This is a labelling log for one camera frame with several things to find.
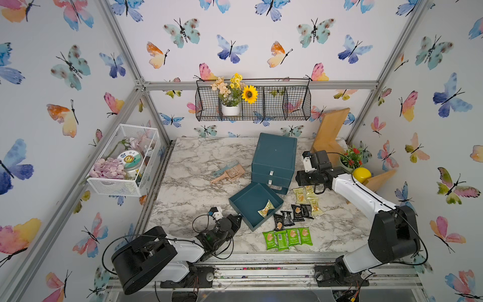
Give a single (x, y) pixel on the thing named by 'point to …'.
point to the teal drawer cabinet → (273, 160)
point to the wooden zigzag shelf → (325, 139)
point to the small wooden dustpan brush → (232, 171)
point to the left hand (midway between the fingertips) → (245, 216)
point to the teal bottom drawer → (248, 202)
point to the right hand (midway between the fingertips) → (303, 175)
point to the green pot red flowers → (351, 159)
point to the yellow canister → (362, 174)
